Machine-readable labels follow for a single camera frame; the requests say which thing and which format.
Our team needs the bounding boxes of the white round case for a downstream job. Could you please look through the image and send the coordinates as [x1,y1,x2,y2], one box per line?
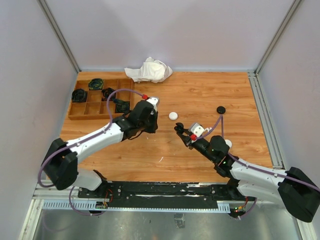
[168,111,179,121]

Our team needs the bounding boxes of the white earbud charging case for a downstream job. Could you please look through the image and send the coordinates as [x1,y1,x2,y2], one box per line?
[225,139,233,149]

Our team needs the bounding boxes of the black round case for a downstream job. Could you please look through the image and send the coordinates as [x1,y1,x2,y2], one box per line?
[216,106,226,115]
[174,122,184,134]

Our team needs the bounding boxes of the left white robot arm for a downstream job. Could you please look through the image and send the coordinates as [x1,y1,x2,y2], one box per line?
[41,97,160,198]

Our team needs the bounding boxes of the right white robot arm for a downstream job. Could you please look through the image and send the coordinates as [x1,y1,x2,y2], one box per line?
[174,123,320,223]

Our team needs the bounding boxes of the white earbud right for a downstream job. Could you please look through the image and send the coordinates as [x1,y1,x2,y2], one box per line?
[205,127,213,132]

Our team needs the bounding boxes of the dark coiled band lower right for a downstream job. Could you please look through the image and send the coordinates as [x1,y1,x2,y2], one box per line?
[113,98,130,113]

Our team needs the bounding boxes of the dark coiled band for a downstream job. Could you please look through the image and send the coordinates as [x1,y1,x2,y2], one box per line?
[88,78,104,91]
[101,87,115,102]
[71,88,88,103]
[113,98,130,113]

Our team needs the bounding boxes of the dark coiled band middle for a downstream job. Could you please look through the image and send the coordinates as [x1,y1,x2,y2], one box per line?
[101,87,115,102]

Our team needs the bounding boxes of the crumpled white cloth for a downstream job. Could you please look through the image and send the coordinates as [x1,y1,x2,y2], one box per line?
[124,57,173,83]

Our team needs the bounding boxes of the wooden compartment tray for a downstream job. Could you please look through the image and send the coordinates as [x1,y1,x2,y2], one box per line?
[67,78,134,120]

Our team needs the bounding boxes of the dark coiled band top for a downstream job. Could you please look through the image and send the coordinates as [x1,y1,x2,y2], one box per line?
[88,78,104,91]

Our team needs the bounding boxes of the dark coiled band left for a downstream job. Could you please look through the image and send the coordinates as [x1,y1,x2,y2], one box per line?
[71,88,88,103]

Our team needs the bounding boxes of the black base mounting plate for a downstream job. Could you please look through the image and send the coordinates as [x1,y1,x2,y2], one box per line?
[77,181,245,209]

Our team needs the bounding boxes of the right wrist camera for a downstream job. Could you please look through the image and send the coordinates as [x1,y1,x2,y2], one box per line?
[188,122,205,140]

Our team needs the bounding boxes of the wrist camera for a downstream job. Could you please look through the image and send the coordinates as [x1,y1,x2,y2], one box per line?
[188,122,205,140]
[146,96,160,111]

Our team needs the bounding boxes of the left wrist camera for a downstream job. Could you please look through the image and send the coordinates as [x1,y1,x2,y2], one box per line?
[146,96,160,111]

